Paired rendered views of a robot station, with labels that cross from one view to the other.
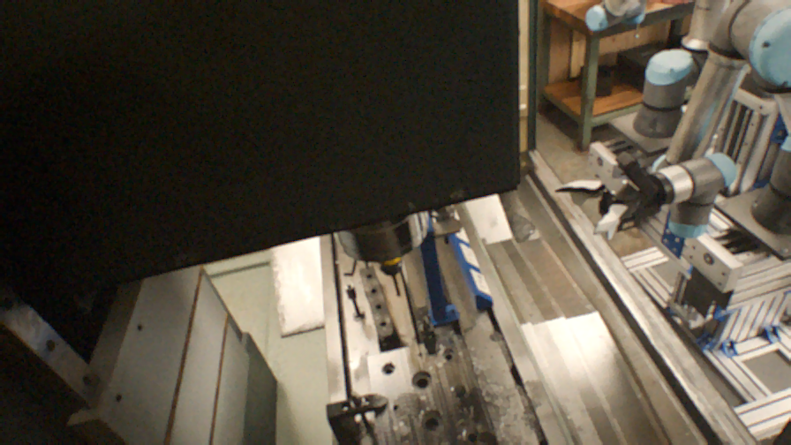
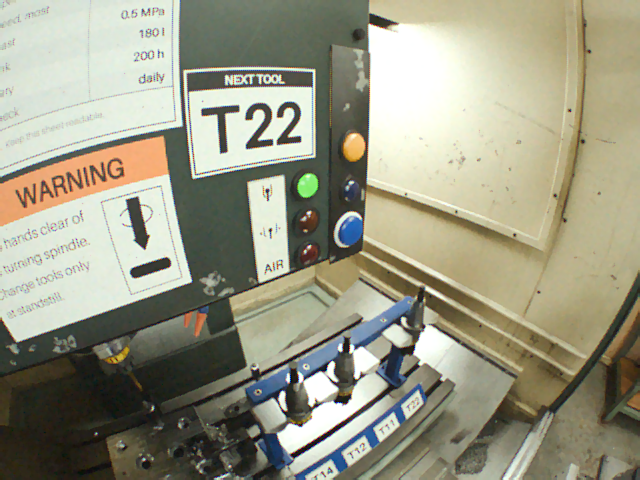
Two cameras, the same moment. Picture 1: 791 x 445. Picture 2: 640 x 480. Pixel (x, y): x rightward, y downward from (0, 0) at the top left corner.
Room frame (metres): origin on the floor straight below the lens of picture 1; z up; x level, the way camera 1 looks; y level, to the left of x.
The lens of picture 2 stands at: (0.79, -0.35, 1.68)
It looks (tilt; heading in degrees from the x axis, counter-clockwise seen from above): 27 degrees down; 55
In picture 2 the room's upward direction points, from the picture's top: straight up
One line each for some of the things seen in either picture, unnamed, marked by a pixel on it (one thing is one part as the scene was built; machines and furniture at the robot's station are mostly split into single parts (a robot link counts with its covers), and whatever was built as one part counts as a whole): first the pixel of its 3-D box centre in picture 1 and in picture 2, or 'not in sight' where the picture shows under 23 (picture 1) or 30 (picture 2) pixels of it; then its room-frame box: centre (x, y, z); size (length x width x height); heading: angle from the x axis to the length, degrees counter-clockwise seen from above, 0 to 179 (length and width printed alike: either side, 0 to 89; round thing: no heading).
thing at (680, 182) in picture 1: (667, 184); not in sight; (0.77, -0.56, 1.28); 0.08 x 0.05 x 0.08; 8
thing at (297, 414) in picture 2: (442, 212); (297, 402); (0.91, -0.10, 1.21); 0.06 x 0.06 x 0.03
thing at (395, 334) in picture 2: not in sight; (398, 336); (1.19, -0.09, 1.21); 0.07 x 0.05 x 0.01; 92
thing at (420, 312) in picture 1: (427, 335); (228, 446); (0.75, 0.00, 0.97); 0.13 x 0.03 x 0.15; 2
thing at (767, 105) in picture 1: (759, 94); not in sight; (1.09, -0.99, 1.24); 0.14 x 0.09 x 0.03; 7
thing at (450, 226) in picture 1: (448, 227); (271, 416); (0.86, -0.10, 1.21); 0.07 x 0.05 x 0.01; 92
